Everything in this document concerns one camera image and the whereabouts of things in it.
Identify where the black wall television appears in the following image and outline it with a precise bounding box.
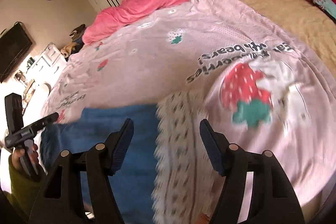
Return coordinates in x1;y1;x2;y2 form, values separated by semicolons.
1;22;33;83

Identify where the person left hand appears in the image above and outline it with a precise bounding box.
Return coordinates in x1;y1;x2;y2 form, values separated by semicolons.
11;143;39;170

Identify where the white drawer dresser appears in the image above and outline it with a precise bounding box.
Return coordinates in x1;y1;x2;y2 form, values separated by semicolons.
17;43;67;91

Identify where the pink strawberry print quilt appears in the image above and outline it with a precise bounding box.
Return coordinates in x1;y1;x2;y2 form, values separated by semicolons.
44;0;335;219

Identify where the green sleeve left forearm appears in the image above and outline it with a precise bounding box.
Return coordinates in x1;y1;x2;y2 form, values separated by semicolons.
4;156;46;221

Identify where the folded clothes stack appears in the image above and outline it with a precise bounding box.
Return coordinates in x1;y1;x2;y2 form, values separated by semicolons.
60;24;86;61

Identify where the beige bed sheet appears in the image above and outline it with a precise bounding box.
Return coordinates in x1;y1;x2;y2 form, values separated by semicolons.
239;0;335;74

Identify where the blue denim pants lace hem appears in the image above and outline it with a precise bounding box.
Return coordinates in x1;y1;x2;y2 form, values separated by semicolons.
40;91;214;223

